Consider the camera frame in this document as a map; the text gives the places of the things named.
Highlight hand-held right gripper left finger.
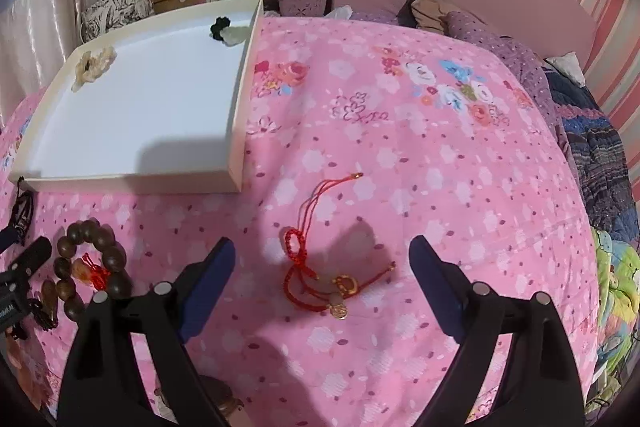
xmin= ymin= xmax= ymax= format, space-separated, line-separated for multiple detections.
xmin=57 ymin=237 xmax=236 ymax=427

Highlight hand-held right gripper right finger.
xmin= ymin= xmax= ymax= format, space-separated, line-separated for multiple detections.
xmin=409 ymin=234 xmax=586 ymax=427

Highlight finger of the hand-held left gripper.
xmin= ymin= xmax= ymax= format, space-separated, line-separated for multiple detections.
xmin=0 ymin=227 xmax=23 ymax=254
xmin=0 ymin=238 xmax=53 ymax=293

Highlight black leather cord bracelet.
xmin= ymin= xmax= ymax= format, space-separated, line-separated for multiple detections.
xmin=9 ymin=177 xmax=36 ymax=248

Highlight brown wooden bead bracelet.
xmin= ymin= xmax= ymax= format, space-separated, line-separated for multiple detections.
xmin=54 ymin=218 xmax=133 ymax=314

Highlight red cord orange stone charm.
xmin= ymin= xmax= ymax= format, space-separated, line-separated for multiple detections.
xmin=71 ymin=253 xmax=111 ymax=290

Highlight red earrings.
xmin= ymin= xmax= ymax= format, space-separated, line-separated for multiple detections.
xmin=282 ymin=172 xmax=397 ymax=322

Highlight brown glossy ornament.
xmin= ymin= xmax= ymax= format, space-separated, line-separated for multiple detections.
xmin=200 ymin=374 xmax=246 ymax=420

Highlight cream flower hair clip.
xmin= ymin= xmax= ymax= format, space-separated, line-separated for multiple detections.
xmin=72 ymin=46 xmax=117 ymax=92

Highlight white shallow tray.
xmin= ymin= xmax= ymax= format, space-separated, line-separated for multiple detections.
xmin=9 ymin=0 xmax=265 ymax=194

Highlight pink floral blanket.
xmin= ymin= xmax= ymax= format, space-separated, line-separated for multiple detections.
xmin=0 ymin=14 xmax=601 ymax=427

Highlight green cartoon print blanket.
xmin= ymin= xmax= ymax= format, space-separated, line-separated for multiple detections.
xmin=585 ymin=227 xmax=640 ymax=408

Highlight dark patterned quilt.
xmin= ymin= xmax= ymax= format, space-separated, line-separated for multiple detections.
xmin=545 ymin=67 xmax=640 ymax=243

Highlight white satin curtain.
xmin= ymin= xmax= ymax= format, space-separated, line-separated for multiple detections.
xmin=0 ymin=0 xmax=96 ymax=118

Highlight black white floral printed bag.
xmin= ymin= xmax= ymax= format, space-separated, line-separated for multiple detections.
xmin=80 ymin=0 xmax=153 ymax=42

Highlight white small pillow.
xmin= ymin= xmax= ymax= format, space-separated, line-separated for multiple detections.
xmin=547 ymin=52 xmax=587 ymax=88

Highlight pink plastic basket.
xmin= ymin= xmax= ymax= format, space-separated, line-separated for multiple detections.
xmin=277 ymin=0 xmax=330 ymax=16

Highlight black strapped tan bag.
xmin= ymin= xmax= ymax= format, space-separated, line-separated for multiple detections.
xmin=397 ymin=0 xmax=453 ymax=35

